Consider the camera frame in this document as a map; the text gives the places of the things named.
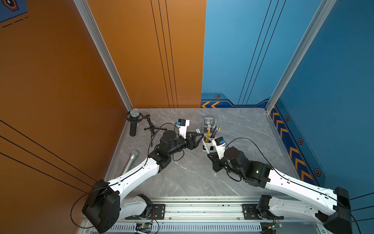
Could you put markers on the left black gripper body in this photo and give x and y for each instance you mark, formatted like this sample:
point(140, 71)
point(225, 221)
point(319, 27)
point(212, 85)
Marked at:
point(190, 146)

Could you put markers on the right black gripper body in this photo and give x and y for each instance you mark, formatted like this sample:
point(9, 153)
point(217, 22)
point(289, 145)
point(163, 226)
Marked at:
point(218, 165)

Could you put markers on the yellow toothbrush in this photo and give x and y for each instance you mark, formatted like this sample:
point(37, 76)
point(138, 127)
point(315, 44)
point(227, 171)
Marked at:
point(208, 133)

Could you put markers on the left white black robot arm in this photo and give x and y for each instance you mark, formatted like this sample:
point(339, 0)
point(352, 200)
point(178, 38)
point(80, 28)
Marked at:
point(107, 202)

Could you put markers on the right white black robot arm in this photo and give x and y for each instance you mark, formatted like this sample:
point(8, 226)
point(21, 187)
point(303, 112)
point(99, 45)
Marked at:
point(328, 207)

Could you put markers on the white toothbrush holder rack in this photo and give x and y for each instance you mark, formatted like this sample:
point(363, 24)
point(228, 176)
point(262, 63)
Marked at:
point(210, 145)

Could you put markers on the far clear plastic cup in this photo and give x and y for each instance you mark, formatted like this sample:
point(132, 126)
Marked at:
point(208, 121)

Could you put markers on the black mini tripod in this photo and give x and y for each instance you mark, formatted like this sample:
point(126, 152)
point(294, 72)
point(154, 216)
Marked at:
point(152, 128)

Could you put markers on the silver metal cylinder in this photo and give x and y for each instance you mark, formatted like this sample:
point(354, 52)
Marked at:
point(132, 158)

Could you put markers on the right green circuit board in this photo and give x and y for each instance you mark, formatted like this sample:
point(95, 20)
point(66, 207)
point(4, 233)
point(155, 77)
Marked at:
point(273, 229)

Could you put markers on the green circuit board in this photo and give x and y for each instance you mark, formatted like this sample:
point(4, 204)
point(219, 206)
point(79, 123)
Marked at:
point(143, 227)
point(273, 229)

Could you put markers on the left green circuit board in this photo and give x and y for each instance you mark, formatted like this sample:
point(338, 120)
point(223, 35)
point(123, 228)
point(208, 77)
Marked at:
point(143, 227)

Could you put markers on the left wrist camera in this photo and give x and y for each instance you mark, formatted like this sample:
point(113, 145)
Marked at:
point(182, 126)

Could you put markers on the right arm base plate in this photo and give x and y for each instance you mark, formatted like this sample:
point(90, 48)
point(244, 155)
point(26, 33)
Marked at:
point(255, 212)

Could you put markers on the black microphone with mount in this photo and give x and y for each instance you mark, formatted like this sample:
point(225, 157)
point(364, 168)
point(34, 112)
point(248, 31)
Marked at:
point(134, 116)

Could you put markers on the aluminium rail frame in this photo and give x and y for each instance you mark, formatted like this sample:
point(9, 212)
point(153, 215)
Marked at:
point(209, 216)

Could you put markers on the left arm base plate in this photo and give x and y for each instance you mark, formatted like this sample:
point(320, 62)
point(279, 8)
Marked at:
point(157, 211)

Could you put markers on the left aluminium corner post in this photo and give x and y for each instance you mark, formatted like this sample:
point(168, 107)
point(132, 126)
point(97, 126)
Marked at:
point(94, 31)

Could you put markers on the aluminium corner post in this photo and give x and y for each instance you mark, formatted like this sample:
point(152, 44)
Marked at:
point(94, 31)
point(313, 28)

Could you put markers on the right aluminium corner post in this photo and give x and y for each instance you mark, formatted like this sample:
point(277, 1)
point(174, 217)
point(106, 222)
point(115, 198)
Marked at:
point(313, 28)

